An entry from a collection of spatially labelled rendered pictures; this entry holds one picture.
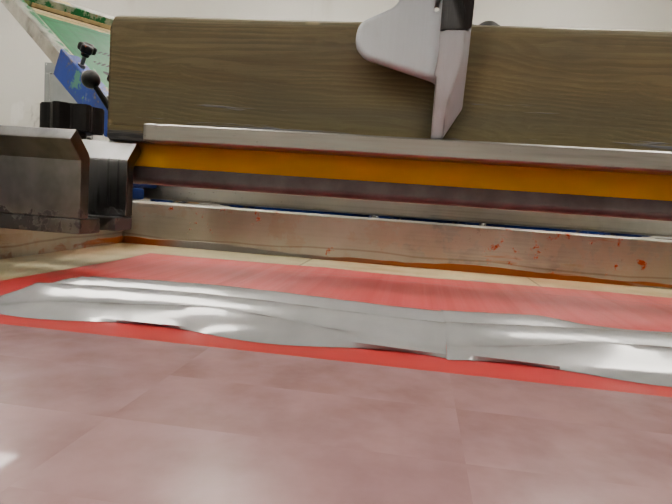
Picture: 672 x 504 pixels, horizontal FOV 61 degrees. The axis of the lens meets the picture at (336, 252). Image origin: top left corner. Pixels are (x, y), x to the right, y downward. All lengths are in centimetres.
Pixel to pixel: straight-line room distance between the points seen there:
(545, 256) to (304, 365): 31
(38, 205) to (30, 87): 523
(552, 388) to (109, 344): 13
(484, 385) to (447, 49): 19
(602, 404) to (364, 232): 30
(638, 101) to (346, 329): 21
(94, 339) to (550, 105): 25
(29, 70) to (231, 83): 525
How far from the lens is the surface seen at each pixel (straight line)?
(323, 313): 21
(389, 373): 17
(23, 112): 556
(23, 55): 563
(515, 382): 18
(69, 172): 32
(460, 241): 44
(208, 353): 18
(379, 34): 32
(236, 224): 46
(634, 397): 18
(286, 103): 34
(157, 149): 37
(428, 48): 32
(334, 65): 34
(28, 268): 35
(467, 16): 31
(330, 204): 52
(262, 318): 20
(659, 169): 33
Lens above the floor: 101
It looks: 6 degrees down
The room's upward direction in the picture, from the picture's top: 4 degrees clockwise
